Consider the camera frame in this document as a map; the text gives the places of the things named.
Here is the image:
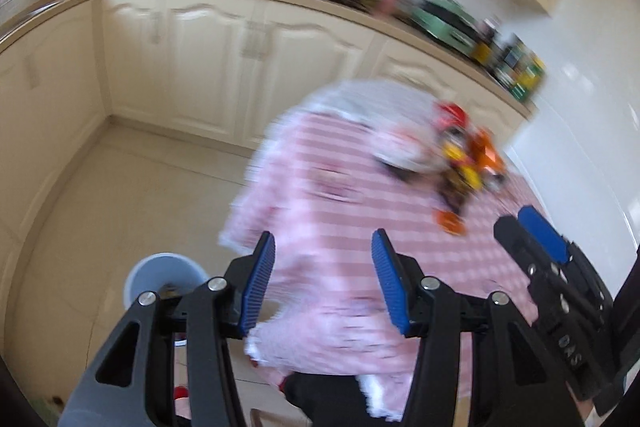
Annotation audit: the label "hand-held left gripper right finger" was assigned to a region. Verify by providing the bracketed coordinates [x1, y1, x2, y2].
[371, 228, 583, 427]

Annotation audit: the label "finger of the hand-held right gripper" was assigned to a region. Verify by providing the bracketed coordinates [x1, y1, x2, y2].
[493, 215, 541, 279]
[517, 205, 571, 265]

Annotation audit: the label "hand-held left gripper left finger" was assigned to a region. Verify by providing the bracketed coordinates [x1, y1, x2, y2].
[59, 231, 277, 427]

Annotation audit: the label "orange candy wrapper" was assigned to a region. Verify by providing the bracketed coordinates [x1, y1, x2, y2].
[434, 208, 468, 235]

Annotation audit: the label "orange snack packet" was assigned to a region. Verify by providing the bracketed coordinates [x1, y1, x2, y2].
[470, 129, 506, 180]

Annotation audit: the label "blue plastic bin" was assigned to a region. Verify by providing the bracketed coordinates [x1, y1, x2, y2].
[123, 253, 210, 313]

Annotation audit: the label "white plastic bag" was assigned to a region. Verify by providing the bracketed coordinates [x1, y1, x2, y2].
[372, 132, 436, 172]

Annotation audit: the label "red soda can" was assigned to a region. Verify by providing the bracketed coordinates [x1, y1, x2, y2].
[432, 102, 468, 130]

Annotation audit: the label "pink checkered tablecloth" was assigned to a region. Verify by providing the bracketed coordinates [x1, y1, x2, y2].
[220, 107, 556, 423]

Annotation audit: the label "person's black trousers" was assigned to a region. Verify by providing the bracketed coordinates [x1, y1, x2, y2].
[285, 372, 371, 427]

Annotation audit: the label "group of sauce bottles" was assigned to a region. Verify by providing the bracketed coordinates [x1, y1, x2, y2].
[512, 52, 546, 100]

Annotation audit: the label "green electric cooker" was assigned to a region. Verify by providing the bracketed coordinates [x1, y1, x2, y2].
[410, 0, 483, 52]

